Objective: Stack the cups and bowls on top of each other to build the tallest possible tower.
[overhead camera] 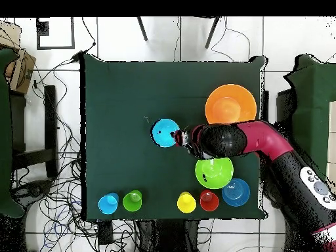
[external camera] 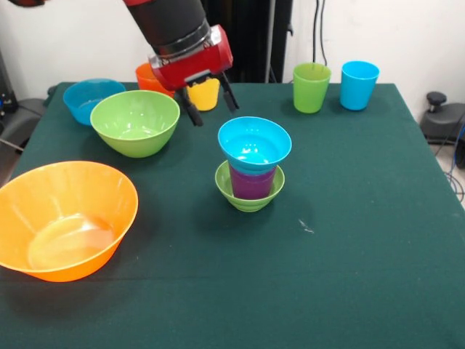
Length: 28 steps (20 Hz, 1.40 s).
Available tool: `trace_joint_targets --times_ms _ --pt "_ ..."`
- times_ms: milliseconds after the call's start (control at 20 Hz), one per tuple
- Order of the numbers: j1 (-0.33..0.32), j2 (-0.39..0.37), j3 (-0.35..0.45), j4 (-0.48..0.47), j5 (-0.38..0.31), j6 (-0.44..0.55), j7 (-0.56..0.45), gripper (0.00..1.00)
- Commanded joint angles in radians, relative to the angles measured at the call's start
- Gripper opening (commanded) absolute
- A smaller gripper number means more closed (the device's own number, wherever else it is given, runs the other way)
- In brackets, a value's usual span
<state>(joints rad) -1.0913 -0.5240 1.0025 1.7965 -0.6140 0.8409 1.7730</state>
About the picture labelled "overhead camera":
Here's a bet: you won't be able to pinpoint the small cyan bowl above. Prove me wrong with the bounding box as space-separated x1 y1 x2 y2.
151 118 181 148

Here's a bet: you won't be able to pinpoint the large green bowl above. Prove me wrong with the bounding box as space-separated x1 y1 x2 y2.
194 157 235 190

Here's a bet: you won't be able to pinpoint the green cup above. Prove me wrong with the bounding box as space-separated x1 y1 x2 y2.
122 189 143 213

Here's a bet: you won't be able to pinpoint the dark green tablecloth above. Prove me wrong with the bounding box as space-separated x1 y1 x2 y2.
79 53 268 221

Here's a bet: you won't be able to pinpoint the large orange bowl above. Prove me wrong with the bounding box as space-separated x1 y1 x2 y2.
205 83 257 125

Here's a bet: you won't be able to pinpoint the yellow cup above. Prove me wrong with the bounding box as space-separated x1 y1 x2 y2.
177 191 197 214

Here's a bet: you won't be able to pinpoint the red-orange cup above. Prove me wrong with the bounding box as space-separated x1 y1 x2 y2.
199 189 221 213

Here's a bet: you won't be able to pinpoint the large blue bowl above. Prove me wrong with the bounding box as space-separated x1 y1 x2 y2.
221 178 251 207

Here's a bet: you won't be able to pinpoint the blue cup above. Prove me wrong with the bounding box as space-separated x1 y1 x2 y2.
97 192 119 215

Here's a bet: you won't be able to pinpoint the black stand leg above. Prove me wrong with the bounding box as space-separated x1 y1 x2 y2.
136 16 148 41
204 16 221 49

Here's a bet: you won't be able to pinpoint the black power strip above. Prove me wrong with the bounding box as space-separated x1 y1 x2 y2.
97 220 114 245

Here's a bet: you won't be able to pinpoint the green-clothed side table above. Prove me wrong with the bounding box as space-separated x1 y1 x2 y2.
0 48 26 219
283 54 336 184

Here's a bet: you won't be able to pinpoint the white boxes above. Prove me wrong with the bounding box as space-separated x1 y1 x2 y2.
325 100 336 190

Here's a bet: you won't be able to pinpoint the grey base with black knob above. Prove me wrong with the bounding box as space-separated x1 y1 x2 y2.
11 179 53 200

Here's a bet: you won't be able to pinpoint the cardboard box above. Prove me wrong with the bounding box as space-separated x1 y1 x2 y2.
0 20 37 95

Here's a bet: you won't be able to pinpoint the tangled black floor cables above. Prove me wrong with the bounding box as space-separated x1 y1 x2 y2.
11 60 137 252

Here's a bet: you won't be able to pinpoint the black square floor frame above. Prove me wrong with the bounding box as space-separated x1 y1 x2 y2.
35 17 75 50

